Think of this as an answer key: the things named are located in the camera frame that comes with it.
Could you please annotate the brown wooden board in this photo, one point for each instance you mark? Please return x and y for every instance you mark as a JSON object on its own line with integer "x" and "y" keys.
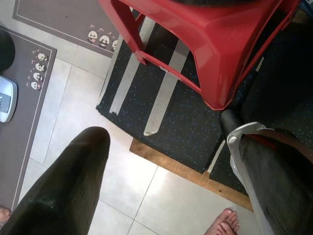
{"x": 171, "y": 166}

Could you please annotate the red plastic stool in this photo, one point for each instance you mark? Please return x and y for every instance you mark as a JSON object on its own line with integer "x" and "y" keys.
{"x": 220, "y": 36}

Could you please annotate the white bathroom scale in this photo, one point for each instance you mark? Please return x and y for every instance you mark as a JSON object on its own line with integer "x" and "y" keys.
{"x": 6, "y": 98}

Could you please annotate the bare person foot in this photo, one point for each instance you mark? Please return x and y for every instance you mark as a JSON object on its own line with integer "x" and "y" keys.
{"x": 225, "y": 225}
{"x": 3, "y": 214}

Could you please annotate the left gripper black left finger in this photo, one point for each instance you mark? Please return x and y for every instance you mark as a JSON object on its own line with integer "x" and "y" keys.
{"x": 63, "y": 186}

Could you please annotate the black robot foot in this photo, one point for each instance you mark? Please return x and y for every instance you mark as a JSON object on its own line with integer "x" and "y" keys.
{"x": 228, "y": 120}

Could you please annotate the black speckled rubber mat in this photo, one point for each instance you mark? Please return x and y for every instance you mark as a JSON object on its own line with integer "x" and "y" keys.
{"x": 185, "y": 127}
{"x": 225, "y": 176}

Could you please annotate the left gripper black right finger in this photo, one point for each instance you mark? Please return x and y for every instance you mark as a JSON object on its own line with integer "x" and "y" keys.
{"x": 276, "y": 186}

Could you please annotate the grey panda floor mat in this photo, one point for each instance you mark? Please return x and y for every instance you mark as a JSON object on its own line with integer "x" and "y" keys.
{"x": 22, "y": 137}
{"x": 61, "y": 22}

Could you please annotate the grey tape strip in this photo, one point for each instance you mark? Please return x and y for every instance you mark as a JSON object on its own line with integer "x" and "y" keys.
{"x": 110, "y": 71}
{"x": 161, "y": 98}
{"x": 124, "y": 85}

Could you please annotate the black waste bin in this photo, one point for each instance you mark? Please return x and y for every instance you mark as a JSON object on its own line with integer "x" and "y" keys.
{"x": 5, "y": 51}

